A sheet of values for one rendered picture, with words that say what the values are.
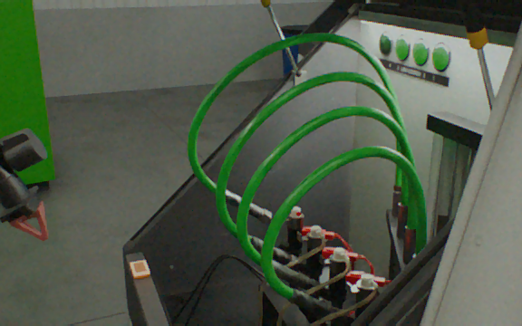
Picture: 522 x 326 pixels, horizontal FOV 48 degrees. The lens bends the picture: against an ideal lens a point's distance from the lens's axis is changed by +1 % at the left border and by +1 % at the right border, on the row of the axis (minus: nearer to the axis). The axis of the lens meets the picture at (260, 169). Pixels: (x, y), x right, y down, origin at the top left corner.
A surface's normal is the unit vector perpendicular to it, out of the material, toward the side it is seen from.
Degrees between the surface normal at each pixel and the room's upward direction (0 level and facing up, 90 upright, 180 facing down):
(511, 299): 76
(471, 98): 90
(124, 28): 90
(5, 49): 90
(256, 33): 90
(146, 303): 0
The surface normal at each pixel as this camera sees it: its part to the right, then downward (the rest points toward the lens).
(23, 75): 0.52, 0.29
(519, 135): -0.91, -0.11
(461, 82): -0.94, 0.11
